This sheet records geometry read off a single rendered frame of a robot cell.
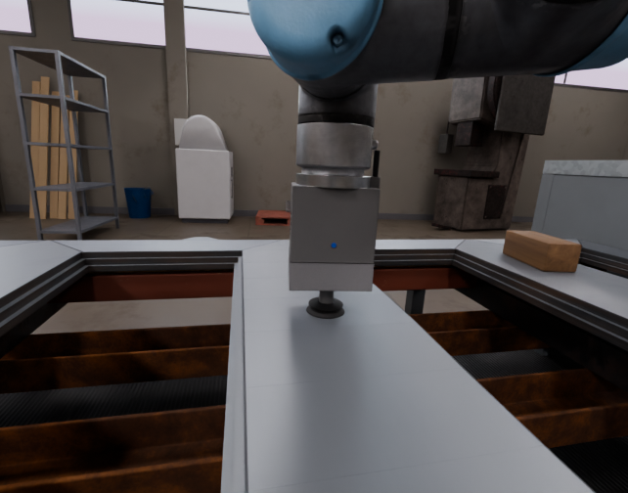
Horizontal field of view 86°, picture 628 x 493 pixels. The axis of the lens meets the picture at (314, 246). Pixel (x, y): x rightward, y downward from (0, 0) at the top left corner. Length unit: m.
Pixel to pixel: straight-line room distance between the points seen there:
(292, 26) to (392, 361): 0.25
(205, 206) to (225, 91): 2.07
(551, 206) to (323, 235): 0.98
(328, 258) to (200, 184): 5.37
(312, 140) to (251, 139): 6.10
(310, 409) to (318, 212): 0.17
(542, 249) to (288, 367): 0.52
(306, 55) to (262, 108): 6.26
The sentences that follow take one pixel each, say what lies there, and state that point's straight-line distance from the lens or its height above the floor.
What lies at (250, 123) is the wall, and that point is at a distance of 6.44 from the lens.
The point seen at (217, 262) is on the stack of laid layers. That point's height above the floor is 0.83.
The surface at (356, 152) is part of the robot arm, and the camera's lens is 0.32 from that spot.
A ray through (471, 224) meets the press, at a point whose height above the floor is 0.13.
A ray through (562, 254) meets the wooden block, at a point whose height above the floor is 0.88.
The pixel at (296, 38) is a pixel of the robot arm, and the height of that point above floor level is 1.07.
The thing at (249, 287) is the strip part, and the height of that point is 0.85.
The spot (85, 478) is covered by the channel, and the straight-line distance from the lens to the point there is 0.42.
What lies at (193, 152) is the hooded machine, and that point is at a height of 1.10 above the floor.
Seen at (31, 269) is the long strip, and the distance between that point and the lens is 0.62.
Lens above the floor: 1.01
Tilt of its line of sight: 14 degrees down
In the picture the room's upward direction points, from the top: 3 degrees clockwise
